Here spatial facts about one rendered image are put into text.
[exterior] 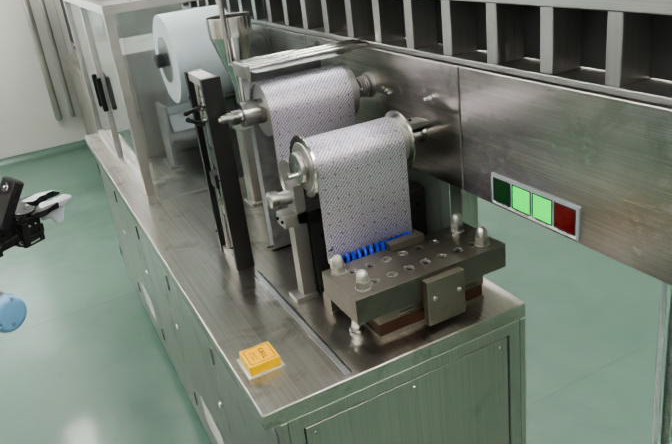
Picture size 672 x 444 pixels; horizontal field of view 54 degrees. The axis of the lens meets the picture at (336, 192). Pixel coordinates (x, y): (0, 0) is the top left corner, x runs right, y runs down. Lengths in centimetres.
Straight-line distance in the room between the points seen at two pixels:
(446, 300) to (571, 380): 141
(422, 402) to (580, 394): 131
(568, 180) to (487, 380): 56
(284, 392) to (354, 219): 43
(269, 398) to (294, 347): 17
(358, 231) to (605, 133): 63
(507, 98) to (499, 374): 66
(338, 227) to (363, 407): 40
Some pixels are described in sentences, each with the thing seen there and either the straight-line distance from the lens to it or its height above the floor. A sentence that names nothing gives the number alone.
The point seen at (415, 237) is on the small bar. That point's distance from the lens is 159.
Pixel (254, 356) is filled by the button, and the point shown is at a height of 92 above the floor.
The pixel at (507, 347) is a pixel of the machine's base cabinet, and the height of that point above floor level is 79.
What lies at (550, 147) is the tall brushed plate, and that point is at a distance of 132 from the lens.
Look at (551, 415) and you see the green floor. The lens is 268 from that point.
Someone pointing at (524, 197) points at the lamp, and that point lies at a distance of 141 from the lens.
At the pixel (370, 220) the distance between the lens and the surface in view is 158.
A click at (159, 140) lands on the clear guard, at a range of 242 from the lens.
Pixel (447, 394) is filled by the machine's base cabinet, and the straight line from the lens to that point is 159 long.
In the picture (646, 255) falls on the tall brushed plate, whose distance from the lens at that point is 124.
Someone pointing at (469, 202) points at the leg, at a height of 98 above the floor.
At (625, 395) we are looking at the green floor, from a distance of 281.
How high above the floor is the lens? 176
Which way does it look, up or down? 22 degrees down
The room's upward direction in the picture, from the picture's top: 7 degrees counter-clockwise
